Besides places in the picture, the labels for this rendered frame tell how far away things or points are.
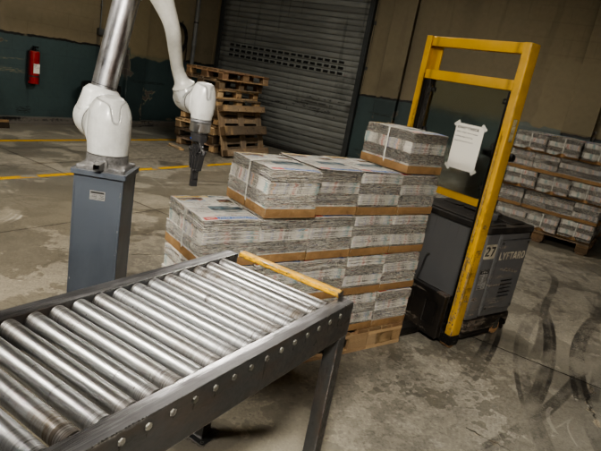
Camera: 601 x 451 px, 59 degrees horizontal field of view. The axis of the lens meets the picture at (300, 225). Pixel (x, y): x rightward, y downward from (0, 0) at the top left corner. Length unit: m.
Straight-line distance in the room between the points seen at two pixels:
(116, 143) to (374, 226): 1.43
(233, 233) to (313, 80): 7.99
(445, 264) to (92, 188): 2.33
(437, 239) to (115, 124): 2.30
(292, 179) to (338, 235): 0.48
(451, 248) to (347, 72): 6.63
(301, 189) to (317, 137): 7.63
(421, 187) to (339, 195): 0.58
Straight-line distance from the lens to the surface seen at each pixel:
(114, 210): 2.18
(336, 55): 10.01
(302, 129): 10.29
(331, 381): 1.88
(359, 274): 2.97
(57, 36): 9.55
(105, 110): 2.15
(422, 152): 3.02
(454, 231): 3.60
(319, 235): 2.68
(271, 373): 1.48
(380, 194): 2.86
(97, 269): 2.28
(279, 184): 2.41
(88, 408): 1.17
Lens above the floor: 1.48
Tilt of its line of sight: 16 degrees down
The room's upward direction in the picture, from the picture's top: 10 degrees clockwise
